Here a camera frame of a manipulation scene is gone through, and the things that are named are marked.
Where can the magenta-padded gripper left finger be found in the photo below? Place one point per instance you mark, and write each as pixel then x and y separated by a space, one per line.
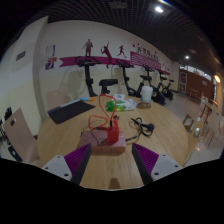
pixel 60 165

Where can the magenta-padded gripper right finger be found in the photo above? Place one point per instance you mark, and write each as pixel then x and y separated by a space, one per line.
pixel 163 165

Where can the pink power strip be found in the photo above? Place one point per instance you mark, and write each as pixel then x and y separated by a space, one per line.
pixel 93 141

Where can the wooden chair with cutout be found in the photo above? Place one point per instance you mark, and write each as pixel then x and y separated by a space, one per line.
pixel 20 136

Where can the black flat pad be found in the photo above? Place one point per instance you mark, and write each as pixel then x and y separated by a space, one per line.
pixel 70 111

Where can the round wooden coaster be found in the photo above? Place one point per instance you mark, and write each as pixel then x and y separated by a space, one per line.
pixel 144 105

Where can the black exercise bike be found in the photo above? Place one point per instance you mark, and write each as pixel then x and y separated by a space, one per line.
pixel 88 75
pixel 166 90
pixel 126 78
pixel 156 95

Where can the orange and blue marker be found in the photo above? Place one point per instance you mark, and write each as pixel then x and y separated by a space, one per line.
pixel 87 98

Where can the green wet wipes pack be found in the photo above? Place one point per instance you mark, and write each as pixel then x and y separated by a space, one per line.
pixel 121 105

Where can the white plastic cup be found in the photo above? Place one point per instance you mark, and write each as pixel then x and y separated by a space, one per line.
pixel 146 93

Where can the small white box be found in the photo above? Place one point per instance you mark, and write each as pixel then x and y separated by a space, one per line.
pixel 119 97

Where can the group of ceiling lights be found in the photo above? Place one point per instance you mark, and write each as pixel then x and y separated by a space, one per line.
pixel 159 9

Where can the wall posters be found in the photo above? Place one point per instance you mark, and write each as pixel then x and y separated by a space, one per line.
pixel 50 56

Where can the dark wall sign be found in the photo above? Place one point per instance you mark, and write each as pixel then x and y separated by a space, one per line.
pixel 20 55

